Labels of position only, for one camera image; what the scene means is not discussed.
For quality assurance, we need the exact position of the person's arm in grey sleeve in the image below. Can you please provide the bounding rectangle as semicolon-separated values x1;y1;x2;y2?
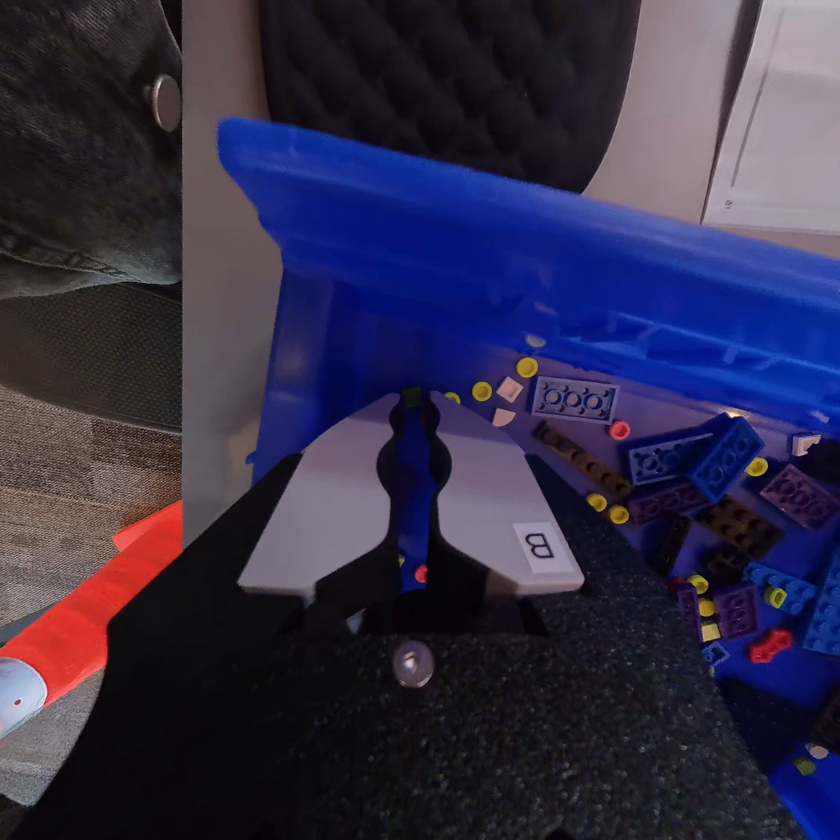
0;0;183;298

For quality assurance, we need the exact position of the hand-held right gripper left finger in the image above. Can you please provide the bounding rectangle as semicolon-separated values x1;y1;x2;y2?
238;392;404;601

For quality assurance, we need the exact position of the black quilted chair cushion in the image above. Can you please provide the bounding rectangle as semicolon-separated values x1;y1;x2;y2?
259;0;642;196

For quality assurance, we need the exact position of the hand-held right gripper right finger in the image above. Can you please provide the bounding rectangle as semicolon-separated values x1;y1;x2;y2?
427;390;586;598

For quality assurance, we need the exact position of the pile of toy bricks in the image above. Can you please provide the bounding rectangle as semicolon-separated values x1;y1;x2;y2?
394;335;840;778

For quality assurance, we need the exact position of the blue plastic bin with bricks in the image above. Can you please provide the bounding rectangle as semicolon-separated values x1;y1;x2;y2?
217;118;840;840

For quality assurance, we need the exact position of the black mesh chair seat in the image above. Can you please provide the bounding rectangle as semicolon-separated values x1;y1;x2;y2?
0;282;183;434

